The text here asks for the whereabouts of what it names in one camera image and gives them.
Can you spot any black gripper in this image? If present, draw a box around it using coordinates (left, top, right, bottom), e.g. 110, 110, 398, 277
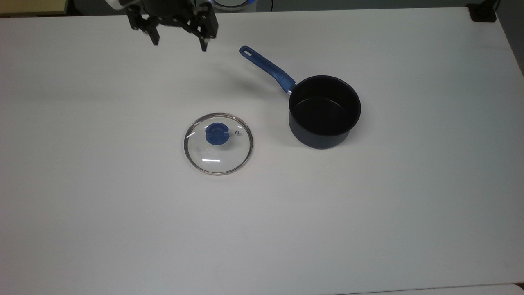
126, 0, 219, 52

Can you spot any glass lid with blue knob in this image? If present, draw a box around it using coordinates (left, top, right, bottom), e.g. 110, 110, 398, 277
183, 112, 254, 176

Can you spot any light wooden board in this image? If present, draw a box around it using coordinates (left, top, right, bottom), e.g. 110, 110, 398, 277
0, 0, 68, 18

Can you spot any black clamp block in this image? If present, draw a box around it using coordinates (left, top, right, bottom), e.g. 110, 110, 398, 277
467, 3, 498, 22

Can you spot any dark saucepan with blue handle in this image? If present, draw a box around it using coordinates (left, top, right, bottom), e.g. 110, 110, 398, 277
239, 45, 362, 150

